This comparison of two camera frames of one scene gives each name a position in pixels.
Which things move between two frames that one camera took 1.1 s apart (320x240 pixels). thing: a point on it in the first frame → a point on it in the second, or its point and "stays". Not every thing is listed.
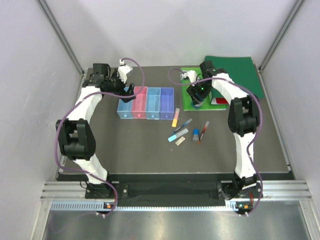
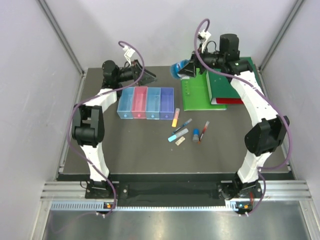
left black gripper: x=122 y=85 → x=136 y=70
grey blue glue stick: x=196 y=133 stays
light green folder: x=188 y=105 stays
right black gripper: x=192 y=90 → x=189 y=70
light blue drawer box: x=153 y=104 stays
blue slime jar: x=197 y=100 → x=175 y=67
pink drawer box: x=139 y=104 stays
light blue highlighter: x=173 y=137 stays
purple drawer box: x=167 y=103 stays
